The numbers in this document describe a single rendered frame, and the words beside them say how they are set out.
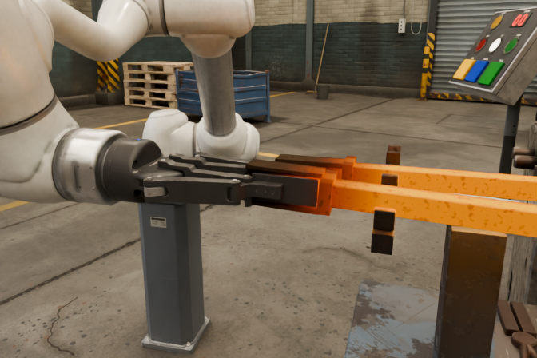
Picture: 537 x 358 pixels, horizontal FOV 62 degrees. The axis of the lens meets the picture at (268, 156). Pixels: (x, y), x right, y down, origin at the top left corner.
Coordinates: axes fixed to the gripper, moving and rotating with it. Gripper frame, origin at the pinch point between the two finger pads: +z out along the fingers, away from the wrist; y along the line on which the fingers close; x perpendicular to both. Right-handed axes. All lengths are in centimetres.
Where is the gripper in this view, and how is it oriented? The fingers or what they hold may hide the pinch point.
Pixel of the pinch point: (287, 185)
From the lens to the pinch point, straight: 47.5
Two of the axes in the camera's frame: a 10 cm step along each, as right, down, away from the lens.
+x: 0.1, -9.7, -2.6
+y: -2.8, 2.4, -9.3
